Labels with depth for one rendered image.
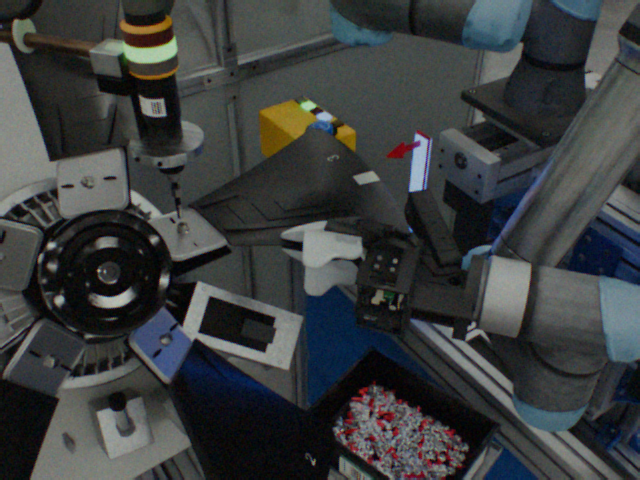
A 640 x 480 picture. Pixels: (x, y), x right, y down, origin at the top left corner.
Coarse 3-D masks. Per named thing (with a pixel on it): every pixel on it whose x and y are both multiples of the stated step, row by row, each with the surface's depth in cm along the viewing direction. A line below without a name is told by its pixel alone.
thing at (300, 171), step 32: (320, 128) 86; (288, 160) 81; (320, 160) 81; (352, 160) 82; (224, 192) 76; (256, 192) 76; (288, 192) 76; (320, 192) 76; (352, 192) 78; (384, 192) 79; (224, 224) 70; (256, 224) 70; (288, 224) 71
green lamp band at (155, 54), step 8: (128, 48) 54; (152, 48) 54; (160, 48) 54; (168, 48) 55; (176, 48) 56; (128, 56) 55; (136, 56) 54; (144, 56) 54; (152, 56) 54; (160, 56) 55; (168, 56) 55
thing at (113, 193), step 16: (64, 160) 67; (80, 160) 67; (96, 160) 66; (112, 160) 65; (64, 176) 67; (80, 176) 67; (96, 176) 66; (64, 192) 67; (80, 192) 66; (96, 192) 66; (112, 192) 65; (64, 208) 67; (80, 208) 66; (96, 208) 66
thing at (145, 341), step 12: (168, 312) 71; (156, 324) 68; (168, 324) 70; (132, 336) 64; (144, 336) 65; (156, 336) 67; (180, 336) 71; (144, 348) 64; (156, 348) 66; (168, 348) 68; (180, 348) 69; (144, 360) 63; (156, 360) 65; (168, 360) 66; (180, 360) 68; (156, 372) 64; (168, 372) 65
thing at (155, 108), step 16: (144, 80) 56; (160, 80) 56; (176, 80) 58; (144, 96) 57; (160, 96) 57; (176, 96) 58; (144, 112) 59; (160, 112) 58; (176, 112) 59; (160, 128) 59; (176, 128) 60; (160, 144) 60
